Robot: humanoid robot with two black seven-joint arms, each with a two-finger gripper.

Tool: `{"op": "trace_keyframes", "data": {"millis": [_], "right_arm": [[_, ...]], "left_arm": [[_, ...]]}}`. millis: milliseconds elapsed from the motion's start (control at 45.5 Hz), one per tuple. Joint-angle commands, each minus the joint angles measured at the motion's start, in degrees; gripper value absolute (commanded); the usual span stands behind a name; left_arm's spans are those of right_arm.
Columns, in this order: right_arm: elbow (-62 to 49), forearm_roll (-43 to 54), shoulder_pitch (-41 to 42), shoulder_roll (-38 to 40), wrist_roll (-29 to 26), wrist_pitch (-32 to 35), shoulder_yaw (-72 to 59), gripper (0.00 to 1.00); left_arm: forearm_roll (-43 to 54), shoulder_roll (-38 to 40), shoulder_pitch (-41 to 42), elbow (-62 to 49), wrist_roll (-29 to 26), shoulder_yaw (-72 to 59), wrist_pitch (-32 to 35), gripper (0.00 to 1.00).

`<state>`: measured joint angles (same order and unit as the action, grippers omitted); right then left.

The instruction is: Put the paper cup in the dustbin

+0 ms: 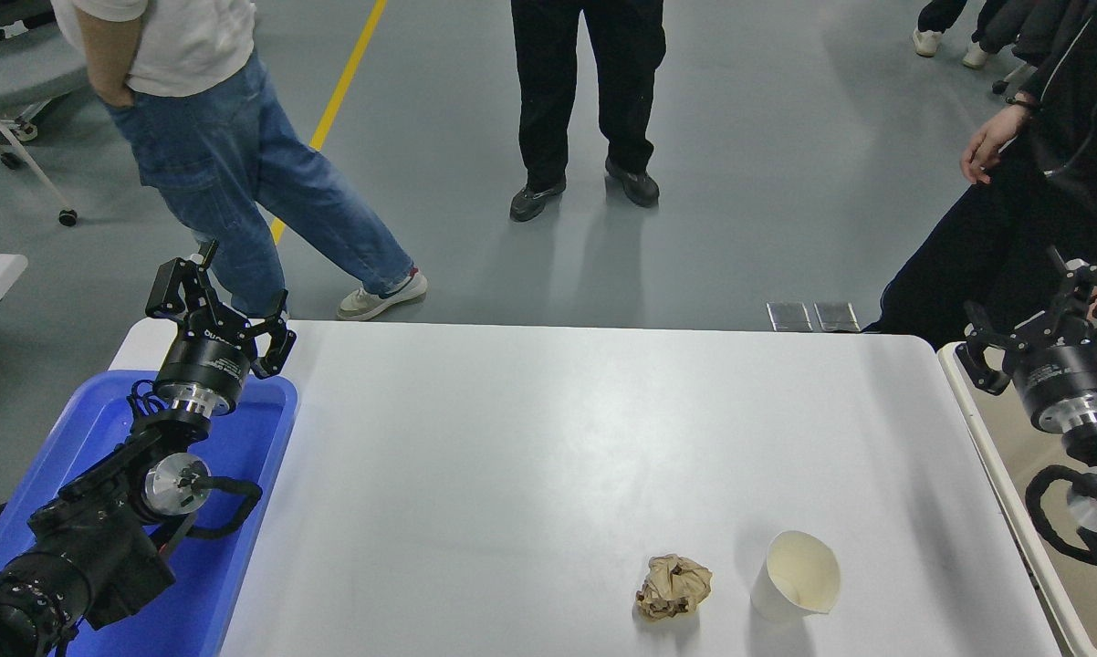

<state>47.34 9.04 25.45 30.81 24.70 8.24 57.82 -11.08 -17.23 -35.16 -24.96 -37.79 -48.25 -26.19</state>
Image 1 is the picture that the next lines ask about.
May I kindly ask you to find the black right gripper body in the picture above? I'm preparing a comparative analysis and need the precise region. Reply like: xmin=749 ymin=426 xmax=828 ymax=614
xmin=1012 ymin=333 xmax=1097 ymax=430

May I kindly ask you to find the white paper cup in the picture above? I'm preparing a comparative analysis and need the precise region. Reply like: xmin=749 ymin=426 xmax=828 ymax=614
xmin=751 ymin=530 xmax=841 ymax=623

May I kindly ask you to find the large pale bin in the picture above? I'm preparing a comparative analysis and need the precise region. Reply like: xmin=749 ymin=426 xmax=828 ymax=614
xmin=937 ymin=339 xmax=1097 ymax=657

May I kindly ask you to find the person in jeans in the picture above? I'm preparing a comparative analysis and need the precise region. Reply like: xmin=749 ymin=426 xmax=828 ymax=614
xmin=51 ymin=0 xmax=428 ymax=322

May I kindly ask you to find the person's hand with bracelet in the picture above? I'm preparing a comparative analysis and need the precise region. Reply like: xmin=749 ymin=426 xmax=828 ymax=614
xmin=959 ymin=102 xmax=1033 ymax=186

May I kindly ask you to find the crumpled tan paper ball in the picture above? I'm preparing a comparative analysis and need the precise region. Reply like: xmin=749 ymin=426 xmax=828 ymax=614
xmin=636 ymin=554 xmax=713 ymax=622

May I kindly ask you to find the blue plastic tray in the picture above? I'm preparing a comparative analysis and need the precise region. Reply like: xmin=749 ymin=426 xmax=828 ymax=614
xmin=0 ymin=370 xmax=299 ymax=657

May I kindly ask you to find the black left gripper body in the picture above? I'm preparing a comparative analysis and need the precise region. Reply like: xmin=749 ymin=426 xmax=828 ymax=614
xmin=153 ymin=310 xmax=259 ymax=407

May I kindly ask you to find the person with white shoes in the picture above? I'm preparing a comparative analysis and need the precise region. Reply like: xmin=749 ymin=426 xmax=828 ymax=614
xmin=912 ymin=0 xmax=1088 ymax=70

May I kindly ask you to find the person in plain black trousers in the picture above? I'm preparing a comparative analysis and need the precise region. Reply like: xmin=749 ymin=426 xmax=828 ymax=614
xmin=509 ymin=0 xmax=666 ymax=223

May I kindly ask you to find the person in striped black trousers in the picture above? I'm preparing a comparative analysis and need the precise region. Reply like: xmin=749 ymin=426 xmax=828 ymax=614
xmin=863 ymin=0 xmax=1097 ymax=348

